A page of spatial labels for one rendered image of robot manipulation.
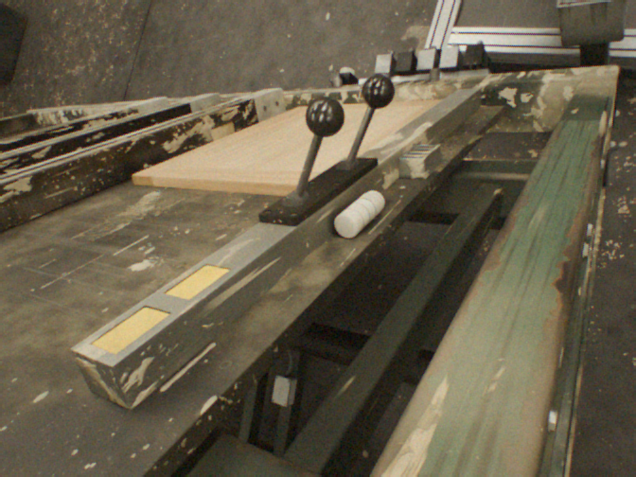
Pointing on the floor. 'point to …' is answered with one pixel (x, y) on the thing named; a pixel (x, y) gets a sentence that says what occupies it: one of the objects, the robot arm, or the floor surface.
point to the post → (594, 55)
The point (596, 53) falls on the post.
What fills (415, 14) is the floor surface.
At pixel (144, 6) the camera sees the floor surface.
